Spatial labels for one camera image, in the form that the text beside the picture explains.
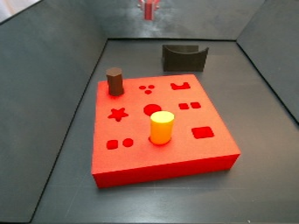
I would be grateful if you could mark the yellow cylinder peg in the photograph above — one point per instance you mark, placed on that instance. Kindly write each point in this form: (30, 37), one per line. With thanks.
(162, 127)

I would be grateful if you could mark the red shape-sorting board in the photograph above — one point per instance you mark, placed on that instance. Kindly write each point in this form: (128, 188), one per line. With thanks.
(126, 158)

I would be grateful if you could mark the black curved holder stand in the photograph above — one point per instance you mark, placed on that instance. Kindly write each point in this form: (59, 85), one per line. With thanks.
(183, 58)

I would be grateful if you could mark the red double-square bar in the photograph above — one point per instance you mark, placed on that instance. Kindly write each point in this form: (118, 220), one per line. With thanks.
(148, 9)

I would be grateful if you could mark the brown hexagonal peg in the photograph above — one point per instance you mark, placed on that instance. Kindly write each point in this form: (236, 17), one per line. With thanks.
(115, 81)

